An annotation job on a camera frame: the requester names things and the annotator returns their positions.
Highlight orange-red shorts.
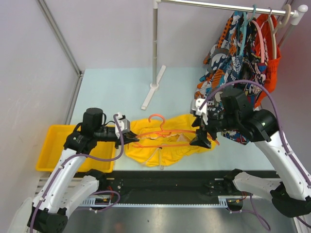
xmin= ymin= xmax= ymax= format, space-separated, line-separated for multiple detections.
xmin=255 ymin=14 xmax=281 ymax=108

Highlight white clothes rack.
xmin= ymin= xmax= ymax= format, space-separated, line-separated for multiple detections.
xmin=141 ymin=0 xmax=308 ymax=110

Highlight yellow shorts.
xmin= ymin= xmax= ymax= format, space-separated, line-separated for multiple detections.
xmin=123 ymin=114 xmax=218 ymax=170

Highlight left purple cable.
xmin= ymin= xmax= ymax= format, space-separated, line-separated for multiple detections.
xmin=29 ymin=118 xmax=126 ymax=233

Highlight orange plastic hanger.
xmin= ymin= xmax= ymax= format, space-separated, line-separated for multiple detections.
xmin=126 ymin=114 xmax=209 ymax=153

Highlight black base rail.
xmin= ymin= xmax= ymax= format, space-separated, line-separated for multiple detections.
xmin=88 ymin=170 xmax=251 ymax=209

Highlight teal hanger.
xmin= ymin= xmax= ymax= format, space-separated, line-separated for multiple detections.
xmin=239 ymin=4 xmax=257 ymax=57

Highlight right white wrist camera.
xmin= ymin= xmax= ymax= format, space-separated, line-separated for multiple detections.
xmin=190 ymin=98 xmax=208 ymax=125

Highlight aluminium corner post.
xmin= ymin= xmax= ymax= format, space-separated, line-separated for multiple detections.
xmin=36 ymin=0 xmax=84 ymax=124

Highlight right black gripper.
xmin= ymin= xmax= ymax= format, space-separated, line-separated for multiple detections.
xmin=189 ymin=108 xmax=239 ymax=149

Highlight pink hanger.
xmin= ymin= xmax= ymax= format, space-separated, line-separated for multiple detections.
xmin=251 ymin=20 xmax=265 ymax=63

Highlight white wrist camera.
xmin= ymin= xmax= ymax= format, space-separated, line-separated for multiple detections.
xmin=190 ymin=98 xmax=208 ymax=125
xmin=113 ymin=112 xmax=130 ymax=139

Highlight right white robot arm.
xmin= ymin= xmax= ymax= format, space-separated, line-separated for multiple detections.
xmin=190 ymin=87 xmax=311 ymax=218

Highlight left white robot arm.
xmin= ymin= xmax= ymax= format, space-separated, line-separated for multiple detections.
xmin=27 ymin=108 xmax=139 ymax=233

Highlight colourful patterned shorts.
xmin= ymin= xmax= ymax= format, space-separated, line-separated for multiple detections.
xmin=193 ymin=10 xmax=268 ymax=145

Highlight yellow plastic bin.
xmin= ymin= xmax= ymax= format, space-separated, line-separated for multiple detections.
xmin=35 ymin=124 xmax=117 ymax=174

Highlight beige wooden hanger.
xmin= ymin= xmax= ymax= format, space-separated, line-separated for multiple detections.
xmin=268 ymin=4 xmax=292 ymax=59

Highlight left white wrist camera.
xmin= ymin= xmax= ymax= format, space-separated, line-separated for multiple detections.
xmin=113 ymin=112 xmax=130 ymax=139

